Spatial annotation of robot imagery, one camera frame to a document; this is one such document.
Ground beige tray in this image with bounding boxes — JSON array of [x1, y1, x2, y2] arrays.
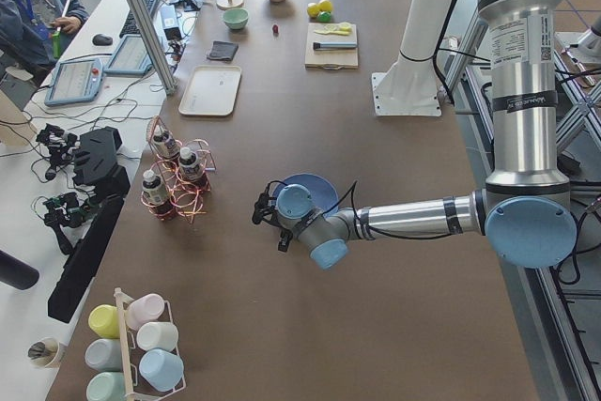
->
[[178, 65, 242, 117]]

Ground yellow lemon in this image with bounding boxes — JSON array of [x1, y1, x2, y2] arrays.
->
[[317, 0, 333, 12], [306, 3, 320, 18]]

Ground black bracket part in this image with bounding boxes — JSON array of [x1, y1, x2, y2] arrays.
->
[[72, 126, 131, 199]]

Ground white cup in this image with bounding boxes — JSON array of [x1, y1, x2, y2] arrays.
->
[[136, 321, 179, 352]]

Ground yellow cup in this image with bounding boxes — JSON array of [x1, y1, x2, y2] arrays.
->
[[88, 304, 119, 339]]

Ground black keyboard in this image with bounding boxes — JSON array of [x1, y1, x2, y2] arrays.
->
[[118, 0, 163, 39]]

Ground paper cup with utensils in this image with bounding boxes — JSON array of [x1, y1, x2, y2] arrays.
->
[[27, 337, 67, 368]]

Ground wooden cutting board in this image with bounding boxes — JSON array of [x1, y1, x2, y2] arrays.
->
[[304, 23, 359, 69]]

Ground dark bottle white cap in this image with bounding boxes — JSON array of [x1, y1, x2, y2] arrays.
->
[[178, 147, 202, 182], [152, 128, 179, 159], [142, 169, 170, 206]]

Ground lemon slices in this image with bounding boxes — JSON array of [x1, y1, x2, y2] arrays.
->
[[314, 22, 353, 36]]

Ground blue cup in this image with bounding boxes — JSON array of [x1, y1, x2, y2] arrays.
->
[[138, 348, 184, 392]]

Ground green lime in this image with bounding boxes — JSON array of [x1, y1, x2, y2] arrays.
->
[[316, 11, 331, 23]]

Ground teach pendant tablet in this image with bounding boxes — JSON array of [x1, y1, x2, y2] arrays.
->
[[104, 35, 152, 77], [44, 58, 103, 106]]

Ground seated person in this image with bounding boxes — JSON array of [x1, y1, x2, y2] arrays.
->
[[1, 0, 89, 69]]

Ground grey cup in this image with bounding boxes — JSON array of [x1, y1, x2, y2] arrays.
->
[[85, 338, 122, 372]]

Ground blue plate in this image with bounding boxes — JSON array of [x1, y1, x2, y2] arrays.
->
[[272, 173, 339, 217]]

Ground copper wire bottle rack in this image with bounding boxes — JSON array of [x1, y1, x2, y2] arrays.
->
[[140, 116, 216, 224]]

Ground aluminium frame post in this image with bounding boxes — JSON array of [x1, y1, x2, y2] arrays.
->
[[127, 0, 177, 95]]

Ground green bowl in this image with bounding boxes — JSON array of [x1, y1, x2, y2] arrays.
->
[[222, 8, 249, 31]]

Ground pink cup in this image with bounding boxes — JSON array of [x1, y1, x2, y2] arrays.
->
[[125, 293, 165, 331]]

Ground knife with blue handle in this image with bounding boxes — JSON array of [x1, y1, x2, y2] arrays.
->
[[312, 41, 358, 51]]

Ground black computer mouse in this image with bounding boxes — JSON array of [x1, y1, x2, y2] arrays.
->
[[92, 34, 113, 46]]

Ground dark grey cloth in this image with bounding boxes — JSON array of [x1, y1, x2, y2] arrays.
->
[[207, 40, 239, 61]]

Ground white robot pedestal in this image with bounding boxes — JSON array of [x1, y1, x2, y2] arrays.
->
[[371, 0, 475, 117]]

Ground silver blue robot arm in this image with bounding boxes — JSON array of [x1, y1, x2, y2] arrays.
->
[[252, 0, 578, 269]]

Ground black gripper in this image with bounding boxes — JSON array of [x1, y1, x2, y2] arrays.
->
[[252, 180, 292, 252]]

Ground mint green cup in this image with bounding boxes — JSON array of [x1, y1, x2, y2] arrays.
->
[[85, 372, 126, 401]]

